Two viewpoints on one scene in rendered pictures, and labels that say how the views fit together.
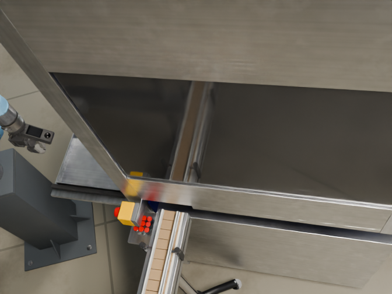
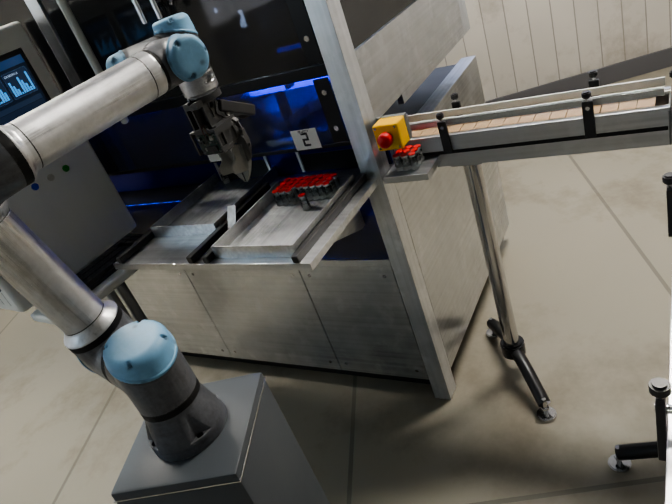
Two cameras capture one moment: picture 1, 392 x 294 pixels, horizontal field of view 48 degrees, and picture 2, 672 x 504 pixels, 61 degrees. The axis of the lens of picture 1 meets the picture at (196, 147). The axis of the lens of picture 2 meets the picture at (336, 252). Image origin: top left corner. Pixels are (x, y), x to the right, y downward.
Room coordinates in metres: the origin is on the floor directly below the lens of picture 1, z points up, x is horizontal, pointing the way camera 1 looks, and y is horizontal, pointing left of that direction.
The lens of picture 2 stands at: (0.73, 1.78, 1.51)
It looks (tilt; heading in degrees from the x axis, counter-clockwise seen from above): 29 degrees down; 279
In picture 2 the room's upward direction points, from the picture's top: 21 degrees counter-clockwise
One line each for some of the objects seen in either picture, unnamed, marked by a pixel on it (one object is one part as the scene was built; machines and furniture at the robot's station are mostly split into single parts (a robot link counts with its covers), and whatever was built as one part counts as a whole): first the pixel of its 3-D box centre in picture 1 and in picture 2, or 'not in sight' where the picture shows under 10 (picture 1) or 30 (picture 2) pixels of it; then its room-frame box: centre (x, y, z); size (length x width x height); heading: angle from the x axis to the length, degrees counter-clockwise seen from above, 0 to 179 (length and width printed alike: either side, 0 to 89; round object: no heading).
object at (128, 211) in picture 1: (130, 213); (392, 132); (0.71, 0.32, 0.99); 0.08 x 0.07 x 0.07; 62
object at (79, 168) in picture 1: (101, 161); (286, 215); (1.04, 0.41, 0.90); 0.34 x 0.26 x 0.04; 62
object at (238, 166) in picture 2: (34, 149); (239, 165); (1.05, 0.60, 1.13); 0.06 x 0.03 x 0.09; 62
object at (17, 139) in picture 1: (21, 132); (213, 122); (1.06, 0.60, 1.24); 0.09 x 0.08 x 0.12; 62
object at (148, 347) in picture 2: not in sight; (147, 364); (1.25, 0.98, 0.96); 0.13 x 0.12 x 0.14; 137
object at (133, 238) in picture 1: (148, 229); (414, 166); (0.67, 0.29, 0.87); 0.14 x 0.13 x 0.02; 62
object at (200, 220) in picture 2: not in sight; (216, 200); (1.28, 0.15, 0.90); 0.34 x 0.26 x 0.04; 62
